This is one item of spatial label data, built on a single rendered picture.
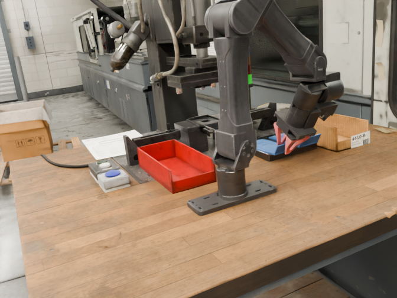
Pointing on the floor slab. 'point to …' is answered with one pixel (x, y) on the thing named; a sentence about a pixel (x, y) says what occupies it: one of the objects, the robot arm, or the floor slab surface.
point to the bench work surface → (204, 227)
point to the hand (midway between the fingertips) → (284, 147)
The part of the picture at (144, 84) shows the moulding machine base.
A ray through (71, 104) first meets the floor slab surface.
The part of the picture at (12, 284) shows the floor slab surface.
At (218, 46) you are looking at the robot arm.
